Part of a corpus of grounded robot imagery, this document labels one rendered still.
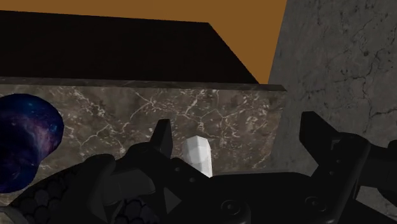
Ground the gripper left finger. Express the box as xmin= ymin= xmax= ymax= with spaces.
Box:
xmin=57 ymin=118 xmax=225 ymax=224

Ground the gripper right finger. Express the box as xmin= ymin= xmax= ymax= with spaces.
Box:
xmin=298 ymin=111 xmax=397 ymax=224

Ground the white faceted object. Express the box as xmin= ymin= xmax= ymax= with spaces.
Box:
xmin=181 ymin=135 xmax=214 ymax=179

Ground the blue galaxy-patterned rounded object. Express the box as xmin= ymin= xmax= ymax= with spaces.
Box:
xmin=0 ymin=93 xmax=66 ymax=194

